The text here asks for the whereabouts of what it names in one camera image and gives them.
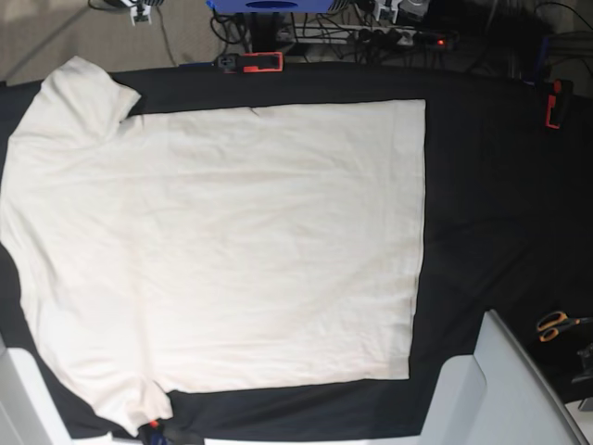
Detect white T-shirt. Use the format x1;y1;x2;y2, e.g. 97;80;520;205
1;57;425;433

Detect orange black clamp top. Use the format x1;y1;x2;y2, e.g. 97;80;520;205
214;52;284;74

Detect white power strip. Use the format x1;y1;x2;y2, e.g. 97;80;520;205
276;22;418;45

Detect orange handled scissors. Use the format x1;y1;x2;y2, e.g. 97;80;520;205
536;311;592;343

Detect orange black clamp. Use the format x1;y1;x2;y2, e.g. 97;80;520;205
545;79;574;130
214;52;284;74

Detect blue box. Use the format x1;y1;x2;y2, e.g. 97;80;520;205
206;0;334;14

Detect orange black clamp right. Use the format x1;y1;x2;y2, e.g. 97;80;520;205
545;79;574;130

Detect white frame left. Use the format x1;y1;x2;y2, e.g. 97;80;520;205
1;345;113;445

